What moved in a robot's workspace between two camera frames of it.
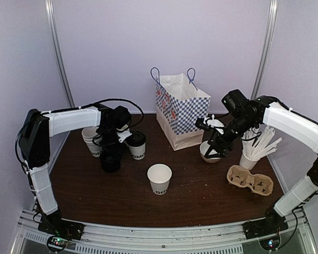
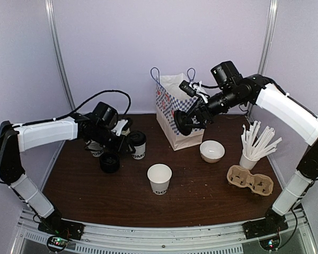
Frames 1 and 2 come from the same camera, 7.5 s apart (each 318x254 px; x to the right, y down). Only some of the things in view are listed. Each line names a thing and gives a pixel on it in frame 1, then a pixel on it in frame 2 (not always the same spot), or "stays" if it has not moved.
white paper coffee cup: x=138 y=153 stays
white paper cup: x=159 y=175 stays
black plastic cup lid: x=137 y=138 stays
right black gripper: x=223 y=153 -> x=196 y=111
